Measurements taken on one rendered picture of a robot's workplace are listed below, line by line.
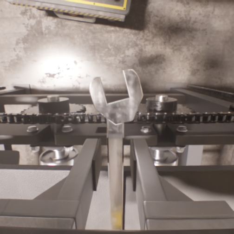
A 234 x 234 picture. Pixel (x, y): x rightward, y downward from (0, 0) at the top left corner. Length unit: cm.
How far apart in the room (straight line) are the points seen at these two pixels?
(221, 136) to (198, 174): 29
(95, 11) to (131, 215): 97
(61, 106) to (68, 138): 9
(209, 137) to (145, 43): 100
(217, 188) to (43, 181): 18
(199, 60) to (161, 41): 32
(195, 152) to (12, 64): 138
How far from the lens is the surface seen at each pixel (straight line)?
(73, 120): 40
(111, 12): 104
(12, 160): 38
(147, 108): 46
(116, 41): 133
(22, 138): 47
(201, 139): 45
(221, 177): 20
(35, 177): 20
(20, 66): 152
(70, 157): 53
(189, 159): 65
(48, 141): 47
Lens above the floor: 131
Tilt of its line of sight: 75 degrees down
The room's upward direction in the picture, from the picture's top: 176 degrees counter-clockwise
